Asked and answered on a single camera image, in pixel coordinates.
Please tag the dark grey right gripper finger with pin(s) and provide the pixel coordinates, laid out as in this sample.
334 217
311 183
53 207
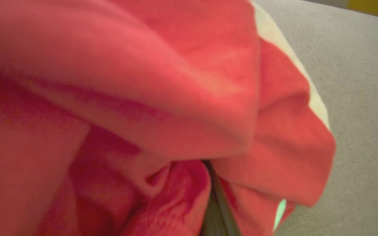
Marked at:
220 216

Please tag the red garment with white stripes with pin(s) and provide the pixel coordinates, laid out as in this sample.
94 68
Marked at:
126 98

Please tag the grey fabric sofa seat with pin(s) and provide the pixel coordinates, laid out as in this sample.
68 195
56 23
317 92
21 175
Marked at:
356 114

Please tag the yellow panel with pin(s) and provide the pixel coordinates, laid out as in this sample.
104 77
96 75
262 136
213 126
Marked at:
374 8

